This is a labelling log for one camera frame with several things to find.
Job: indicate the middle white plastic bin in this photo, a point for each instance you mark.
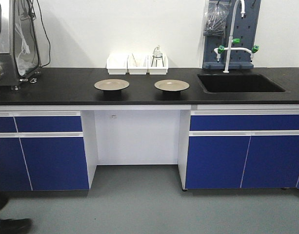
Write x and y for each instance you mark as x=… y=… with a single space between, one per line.
x=137 y=64

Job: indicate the blue-grey pegboard drying rack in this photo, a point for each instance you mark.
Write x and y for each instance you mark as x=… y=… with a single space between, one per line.
x=244 y=30

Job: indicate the right white plastic bin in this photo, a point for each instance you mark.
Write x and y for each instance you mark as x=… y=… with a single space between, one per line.
x=158 y=70

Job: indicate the black shoe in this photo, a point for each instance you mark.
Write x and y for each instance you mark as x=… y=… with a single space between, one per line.
x=15 y=226

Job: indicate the beige round plate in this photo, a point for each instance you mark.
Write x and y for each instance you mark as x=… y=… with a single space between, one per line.
x=112 y=87
x=171 y=88

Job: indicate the stainless steel lab machine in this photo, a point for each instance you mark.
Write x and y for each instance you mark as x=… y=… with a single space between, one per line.
x=19 y=53

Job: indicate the plastic bag of pegs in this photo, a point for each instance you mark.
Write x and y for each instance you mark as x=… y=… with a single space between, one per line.
x=216 y=18

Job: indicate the glass alcohol lamp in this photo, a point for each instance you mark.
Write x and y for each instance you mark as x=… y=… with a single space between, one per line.
x=157 y=54

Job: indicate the white plastic bin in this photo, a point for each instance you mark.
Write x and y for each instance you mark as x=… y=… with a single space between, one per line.
x=117 y=64
x=158 y=70
x=137 y=64

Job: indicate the black wire tripod stand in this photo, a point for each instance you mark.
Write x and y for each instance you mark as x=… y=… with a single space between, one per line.
x=157 y=63

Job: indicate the white gooseneck lab faucet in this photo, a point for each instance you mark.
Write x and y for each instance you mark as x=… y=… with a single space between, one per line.
x=219 y=50

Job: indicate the black lab sink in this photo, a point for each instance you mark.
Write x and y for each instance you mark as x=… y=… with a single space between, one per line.
x=239 y=83

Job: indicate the left white plastic bin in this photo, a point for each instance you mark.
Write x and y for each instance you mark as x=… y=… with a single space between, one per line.
x=117 y=64

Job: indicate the blue and white lab cabinet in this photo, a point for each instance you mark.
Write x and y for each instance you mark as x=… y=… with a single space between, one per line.
x=215 y=147

